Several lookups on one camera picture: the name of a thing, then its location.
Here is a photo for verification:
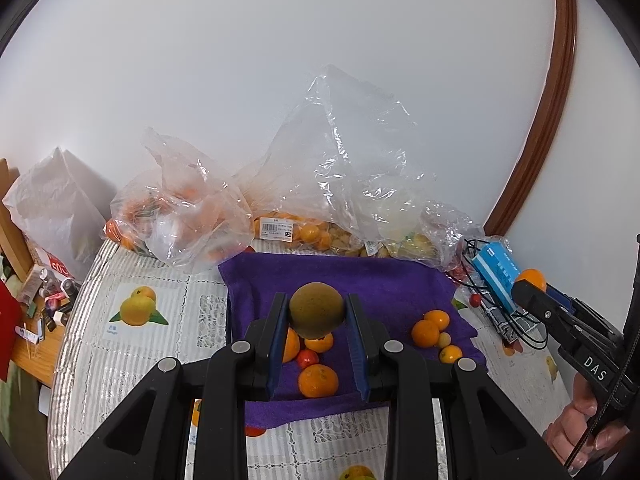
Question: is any fruit print tablecloth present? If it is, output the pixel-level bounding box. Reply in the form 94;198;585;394
47;237;583;480

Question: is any green bedding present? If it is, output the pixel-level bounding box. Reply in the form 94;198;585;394
0;360;51;461

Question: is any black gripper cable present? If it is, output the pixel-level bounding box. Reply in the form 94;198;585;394
567;355;633;471

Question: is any large mandarin with stem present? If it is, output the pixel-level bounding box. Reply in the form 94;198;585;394
282;327;301;364

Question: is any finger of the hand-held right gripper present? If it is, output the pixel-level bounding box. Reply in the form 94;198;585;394
511;280;581;354
545;284;623;338

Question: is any brown wooden door frame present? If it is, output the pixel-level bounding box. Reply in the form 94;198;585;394
485;0;578;236

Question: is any green-brown round fruit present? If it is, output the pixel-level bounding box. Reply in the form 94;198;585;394
289;282;346;339

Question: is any purple towel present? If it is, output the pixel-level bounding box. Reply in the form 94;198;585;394
217;252;488;431

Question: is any wooden nightstand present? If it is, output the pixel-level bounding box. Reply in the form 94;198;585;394
10;260;86;391

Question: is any clear bag of yellow fruit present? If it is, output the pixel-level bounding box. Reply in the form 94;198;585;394
360;200;488;273

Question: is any tall clear bag with label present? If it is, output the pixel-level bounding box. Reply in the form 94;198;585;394
235;64;438;256

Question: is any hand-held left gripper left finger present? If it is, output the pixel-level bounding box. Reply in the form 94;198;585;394
59;292;290;480

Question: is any red paper bag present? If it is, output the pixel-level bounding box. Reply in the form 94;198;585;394
0;280;26;381

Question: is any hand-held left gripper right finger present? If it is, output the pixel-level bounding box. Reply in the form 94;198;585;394
345;292;571;480

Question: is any pile of small cosmetic items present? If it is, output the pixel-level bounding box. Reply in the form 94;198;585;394
17;260;83;346

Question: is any grey checkered pouch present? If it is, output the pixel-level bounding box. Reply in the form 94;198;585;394
480;300;526;346

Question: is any person's right hand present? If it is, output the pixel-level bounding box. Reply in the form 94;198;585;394
542;375;633;471

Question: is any clear bag of mandarins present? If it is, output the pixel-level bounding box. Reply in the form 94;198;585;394
104;127;256;268

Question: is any blue tissue box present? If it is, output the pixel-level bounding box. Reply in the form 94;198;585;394
471;242;531;313

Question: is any white plastic bag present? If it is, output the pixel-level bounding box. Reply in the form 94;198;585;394
2;147;118;281

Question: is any red and white packet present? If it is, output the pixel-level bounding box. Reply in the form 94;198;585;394
42;249;76;281

